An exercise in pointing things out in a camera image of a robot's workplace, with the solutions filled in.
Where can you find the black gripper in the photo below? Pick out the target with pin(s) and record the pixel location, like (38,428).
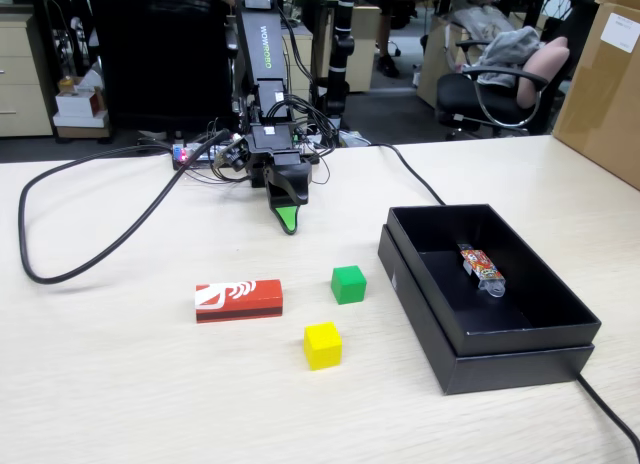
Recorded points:
(272,139)

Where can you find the green cube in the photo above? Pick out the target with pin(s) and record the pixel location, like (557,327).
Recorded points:
(348,285)

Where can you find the red and white carton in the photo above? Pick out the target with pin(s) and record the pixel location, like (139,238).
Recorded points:
(240,301)

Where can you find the yellow cube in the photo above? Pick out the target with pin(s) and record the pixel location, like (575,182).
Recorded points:
(322,346)

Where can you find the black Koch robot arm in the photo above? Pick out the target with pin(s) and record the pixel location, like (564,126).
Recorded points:
(262,49)

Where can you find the black box inner tray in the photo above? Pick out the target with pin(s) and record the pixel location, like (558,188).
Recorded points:
(530,284)

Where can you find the black open box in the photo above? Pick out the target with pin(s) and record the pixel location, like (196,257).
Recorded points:
(520,371)

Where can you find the cardboard box with white label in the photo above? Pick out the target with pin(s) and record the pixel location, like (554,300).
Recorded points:
(600,109)

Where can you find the black board with green terminal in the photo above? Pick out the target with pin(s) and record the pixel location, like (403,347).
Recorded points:
(310,154)

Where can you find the controller board with red LED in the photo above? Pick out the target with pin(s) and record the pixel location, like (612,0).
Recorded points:
(192,154)

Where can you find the beige cabinet with black lock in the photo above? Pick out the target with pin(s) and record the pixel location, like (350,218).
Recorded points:
(300,79)

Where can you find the plain beige cabinet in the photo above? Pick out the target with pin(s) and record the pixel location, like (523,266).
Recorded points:
(365,49)

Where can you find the person leg with dark shoe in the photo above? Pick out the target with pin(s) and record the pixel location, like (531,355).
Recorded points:
(386,39)

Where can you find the black monitor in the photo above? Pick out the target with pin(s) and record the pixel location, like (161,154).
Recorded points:
(160,59)

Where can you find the black office chair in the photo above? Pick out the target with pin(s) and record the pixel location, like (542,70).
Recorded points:
(460,96)

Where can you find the colourful candy in clear wrapper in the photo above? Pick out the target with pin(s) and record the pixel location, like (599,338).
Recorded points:
(480,266)

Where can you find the flat white carton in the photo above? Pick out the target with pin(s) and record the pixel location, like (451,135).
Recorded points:
(80,120)

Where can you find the white carton with red side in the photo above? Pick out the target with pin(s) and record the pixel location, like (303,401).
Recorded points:
(75,104)

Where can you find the grey cloth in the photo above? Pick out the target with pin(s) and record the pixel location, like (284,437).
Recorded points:
(510,49)

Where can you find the pink cushion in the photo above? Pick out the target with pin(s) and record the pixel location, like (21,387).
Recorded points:
(542,69)

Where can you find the beige drawer cabinet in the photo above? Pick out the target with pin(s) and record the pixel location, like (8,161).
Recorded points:
(20,84)

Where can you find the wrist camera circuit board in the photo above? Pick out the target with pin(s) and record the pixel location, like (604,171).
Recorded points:
(235,156)

